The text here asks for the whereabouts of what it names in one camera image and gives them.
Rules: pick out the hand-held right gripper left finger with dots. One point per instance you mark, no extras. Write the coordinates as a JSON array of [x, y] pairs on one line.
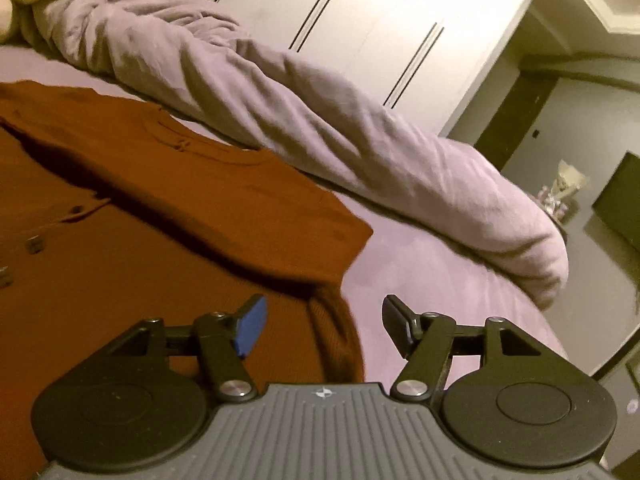
[[252, 327]]

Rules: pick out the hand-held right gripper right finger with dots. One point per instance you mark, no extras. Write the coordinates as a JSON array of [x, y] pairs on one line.
[[397, 327]]

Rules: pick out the brown knit cardigan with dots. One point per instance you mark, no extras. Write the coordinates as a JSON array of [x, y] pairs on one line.
[[150, 240]]

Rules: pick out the bed with purple sheet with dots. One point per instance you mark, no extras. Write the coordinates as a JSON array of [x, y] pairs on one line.
[[430, 275]]

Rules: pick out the lilac duvet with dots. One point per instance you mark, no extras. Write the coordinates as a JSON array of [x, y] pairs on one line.
[[320, 125]]

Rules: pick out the dark door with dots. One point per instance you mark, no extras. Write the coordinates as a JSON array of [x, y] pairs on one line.
[[515, 120]]

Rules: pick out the black television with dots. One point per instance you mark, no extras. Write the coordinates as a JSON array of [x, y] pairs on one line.
[[620, 200]]

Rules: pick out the white wardrobe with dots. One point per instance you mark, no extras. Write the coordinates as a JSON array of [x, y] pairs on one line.
[[380, 15]]

